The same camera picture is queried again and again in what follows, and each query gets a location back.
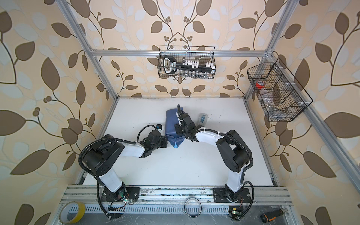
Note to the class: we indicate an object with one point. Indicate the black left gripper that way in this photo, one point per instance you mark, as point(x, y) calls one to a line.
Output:
point(165, 142)

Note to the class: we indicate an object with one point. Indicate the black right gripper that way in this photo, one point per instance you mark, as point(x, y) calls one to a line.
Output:
point(177, 129)

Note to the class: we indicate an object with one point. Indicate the blue wrapping paper sheet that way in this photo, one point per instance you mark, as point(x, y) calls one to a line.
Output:
point(172, 133)

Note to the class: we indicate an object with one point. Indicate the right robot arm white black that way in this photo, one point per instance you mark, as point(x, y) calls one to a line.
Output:
point(234, 152)

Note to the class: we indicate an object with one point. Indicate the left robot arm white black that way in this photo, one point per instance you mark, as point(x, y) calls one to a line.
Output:
point(99, 157)

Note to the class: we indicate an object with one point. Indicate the grey tape dispenser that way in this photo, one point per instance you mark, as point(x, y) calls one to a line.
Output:
point(203, 119)

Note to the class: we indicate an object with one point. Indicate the black tool set in basket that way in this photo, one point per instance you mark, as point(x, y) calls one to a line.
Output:
point(171, 66)

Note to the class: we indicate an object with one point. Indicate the red capped plastic bottle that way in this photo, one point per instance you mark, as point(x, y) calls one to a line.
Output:
point(260, 85)

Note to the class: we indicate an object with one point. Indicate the yellow tape roll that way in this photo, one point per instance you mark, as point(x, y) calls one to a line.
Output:
point(72, 212)

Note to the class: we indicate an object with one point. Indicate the orange black screwdriver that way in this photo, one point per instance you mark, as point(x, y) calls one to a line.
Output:
point(270, 216)

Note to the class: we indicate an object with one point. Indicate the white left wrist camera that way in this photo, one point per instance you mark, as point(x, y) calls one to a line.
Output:
point(159, 126)

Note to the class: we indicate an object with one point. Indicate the back wall wire basket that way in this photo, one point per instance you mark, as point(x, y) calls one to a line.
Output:
point(195, 53)

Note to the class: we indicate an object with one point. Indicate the wall wire basket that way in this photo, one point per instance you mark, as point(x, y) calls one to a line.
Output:
point(286, 98)
point(195, 53)

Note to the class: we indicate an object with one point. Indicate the right wall wire basket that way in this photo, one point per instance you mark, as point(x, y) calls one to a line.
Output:
point(286, 98)

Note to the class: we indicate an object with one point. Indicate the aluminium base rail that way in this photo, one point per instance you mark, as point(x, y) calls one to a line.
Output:
point(176, 194)

